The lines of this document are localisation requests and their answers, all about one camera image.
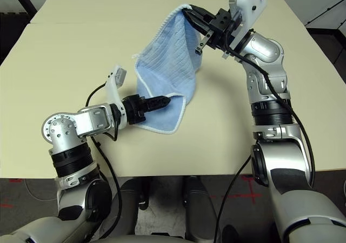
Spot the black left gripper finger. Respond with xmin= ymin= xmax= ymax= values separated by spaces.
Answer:
xmin=143 ymin=104 xmax=170 ymax=115
xmin=143 ymin=94 xmax=172 ymax=111

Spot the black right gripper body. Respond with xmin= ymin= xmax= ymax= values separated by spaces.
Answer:
xmin=195 ymin=7 xmax=237 ymax=56

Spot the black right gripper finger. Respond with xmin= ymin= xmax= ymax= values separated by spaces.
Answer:
xmin=182 ymin=9 xmax=215 ymax=38
xmin=189 ymin=4 xmax=217 ymax=22

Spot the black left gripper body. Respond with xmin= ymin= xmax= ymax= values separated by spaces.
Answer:
xmin=122 ymin=93 xmax=148 ymax=127

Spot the light blue towel white trim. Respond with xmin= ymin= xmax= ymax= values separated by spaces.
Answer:
xmin=132 ymin=3 xmax=205 ymax=134

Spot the grey robot right leg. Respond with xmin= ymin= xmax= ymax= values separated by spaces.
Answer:
xmin=183 ymin=175 xmax=222 ymax=243

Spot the black foam floor mat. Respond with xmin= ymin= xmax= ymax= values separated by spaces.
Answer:
xmin=0 ymin=10 xmax=31 ymax=63
xmin=307 ymin=26 xmax=346 ymax=65

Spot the grey robot torso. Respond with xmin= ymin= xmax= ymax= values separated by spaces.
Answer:
xmin=102 ymin=233 xmax=190 ymax=243

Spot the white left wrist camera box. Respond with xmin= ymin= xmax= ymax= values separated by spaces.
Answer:
xmin=104 ymin=64 xmax=128 ymax=128

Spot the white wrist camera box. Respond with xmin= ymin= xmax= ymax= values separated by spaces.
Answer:
xmin=104 ymin=64 xmax=128 ymax=128
xmin=222 ymin=0 xmax=269 ymax=60

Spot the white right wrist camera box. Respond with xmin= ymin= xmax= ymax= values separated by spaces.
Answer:
xmin=222 ymin=0 xmax=269 ymax=60

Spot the thin white floor cable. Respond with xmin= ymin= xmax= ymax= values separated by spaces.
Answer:
xmin=23 ymin=177 xmax=59 ymax=202

